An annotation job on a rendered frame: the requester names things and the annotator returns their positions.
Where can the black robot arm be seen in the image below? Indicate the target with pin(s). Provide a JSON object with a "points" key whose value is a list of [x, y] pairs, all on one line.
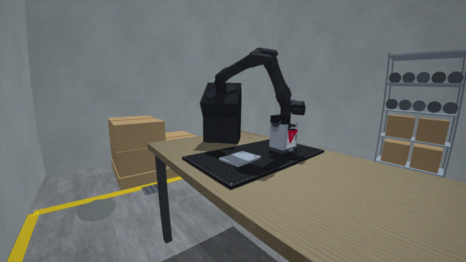
{"points": [[283, 94]]}

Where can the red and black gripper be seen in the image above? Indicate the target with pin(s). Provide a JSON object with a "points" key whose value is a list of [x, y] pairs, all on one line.
{"points": [[290, 131]]}

